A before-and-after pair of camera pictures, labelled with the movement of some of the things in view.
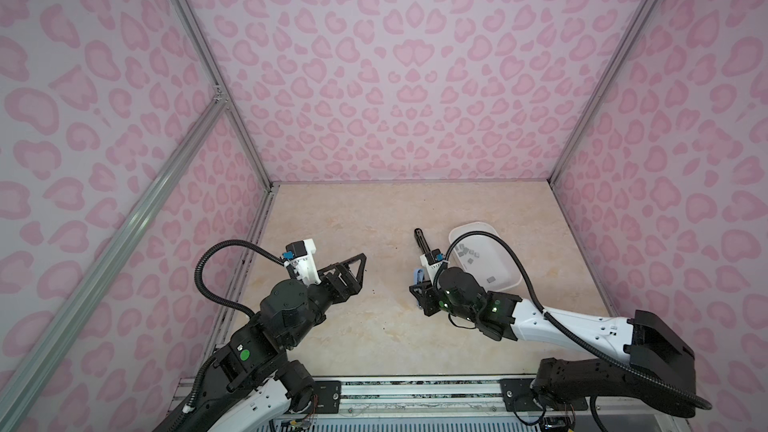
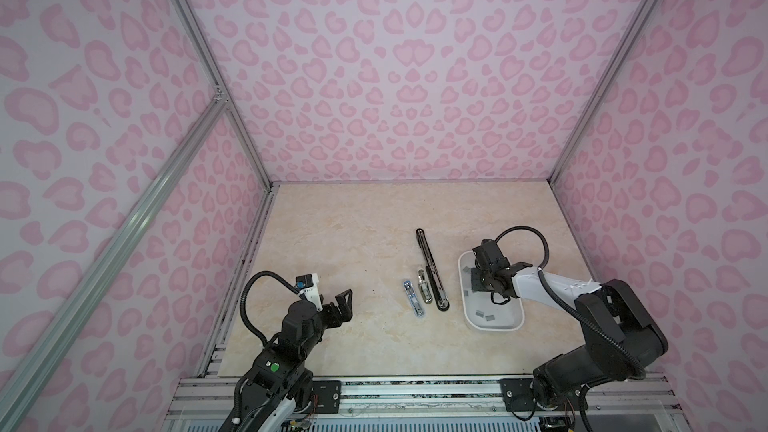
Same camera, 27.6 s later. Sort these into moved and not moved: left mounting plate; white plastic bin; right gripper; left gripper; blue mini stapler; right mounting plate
Moved: blue mini stapler; right gripper; white plastic bin; left gripper
Not moved: right mounting plate; left mounting plate
